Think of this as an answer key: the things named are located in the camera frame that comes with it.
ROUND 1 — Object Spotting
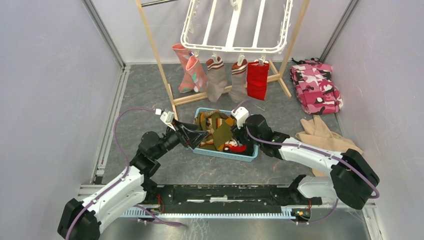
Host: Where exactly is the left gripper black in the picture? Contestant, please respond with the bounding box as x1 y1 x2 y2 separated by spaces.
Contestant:
153 118 209 160

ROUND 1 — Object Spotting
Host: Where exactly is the red sock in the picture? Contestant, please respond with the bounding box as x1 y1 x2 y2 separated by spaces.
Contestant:
223 139 247 154
246 61 270 101

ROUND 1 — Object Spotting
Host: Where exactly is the pink sock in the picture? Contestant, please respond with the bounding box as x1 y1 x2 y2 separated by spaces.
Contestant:
171 43 195 93
185 55 208 93

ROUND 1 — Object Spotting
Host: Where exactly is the grey brown striped sock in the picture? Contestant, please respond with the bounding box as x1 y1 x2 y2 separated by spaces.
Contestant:
206 56 228 103

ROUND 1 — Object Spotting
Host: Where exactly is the white clip hanger frame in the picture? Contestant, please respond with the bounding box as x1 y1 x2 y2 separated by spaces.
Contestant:
180 0 293 60

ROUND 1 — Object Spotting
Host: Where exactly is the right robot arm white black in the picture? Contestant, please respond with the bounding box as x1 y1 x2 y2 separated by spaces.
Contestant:
231 107 380 210

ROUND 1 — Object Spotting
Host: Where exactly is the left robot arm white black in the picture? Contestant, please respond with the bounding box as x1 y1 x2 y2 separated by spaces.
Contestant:
57 119 209 240

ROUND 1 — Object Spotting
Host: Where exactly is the olive yellow sock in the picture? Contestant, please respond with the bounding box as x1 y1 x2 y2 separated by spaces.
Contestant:
194 109 236 152

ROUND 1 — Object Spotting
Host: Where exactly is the blue plastic basket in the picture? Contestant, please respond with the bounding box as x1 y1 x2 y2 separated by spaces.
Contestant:
192 107 259 162

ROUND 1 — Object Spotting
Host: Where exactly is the beige cloth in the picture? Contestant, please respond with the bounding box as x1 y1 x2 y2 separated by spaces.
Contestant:
294 114 365 178

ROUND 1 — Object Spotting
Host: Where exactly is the pink camouflage bag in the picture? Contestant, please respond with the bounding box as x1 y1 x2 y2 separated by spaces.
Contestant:
289 58 344 115

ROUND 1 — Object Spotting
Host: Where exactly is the black metal rod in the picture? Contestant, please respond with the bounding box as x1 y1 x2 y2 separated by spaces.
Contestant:
140 0 178 8

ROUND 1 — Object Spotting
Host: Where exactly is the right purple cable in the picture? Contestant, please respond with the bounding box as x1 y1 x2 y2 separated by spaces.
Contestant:
233 98 381 200

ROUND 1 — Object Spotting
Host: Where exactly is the purple cable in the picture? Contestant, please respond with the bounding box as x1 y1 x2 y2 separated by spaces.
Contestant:
64 106 157 240
233 98 381 200

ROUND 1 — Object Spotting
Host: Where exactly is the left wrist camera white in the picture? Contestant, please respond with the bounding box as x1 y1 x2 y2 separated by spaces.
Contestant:
154 108 176 131

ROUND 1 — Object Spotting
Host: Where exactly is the wooden rack frame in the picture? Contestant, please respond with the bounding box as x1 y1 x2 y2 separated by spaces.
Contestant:
135 0 310 117

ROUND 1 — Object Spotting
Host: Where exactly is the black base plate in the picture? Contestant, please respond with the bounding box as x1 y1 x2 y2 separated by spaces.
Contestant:
140 184 323 214

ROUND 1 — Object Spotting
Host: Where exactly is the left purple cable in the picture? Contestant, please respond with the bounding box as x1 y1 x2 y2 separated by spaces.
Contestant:
64 106 157 240

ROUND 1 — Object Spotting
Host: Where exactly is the toothed cable rail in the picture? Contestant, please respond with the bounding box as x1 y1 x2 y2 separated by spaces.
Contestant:
120 207 296 220

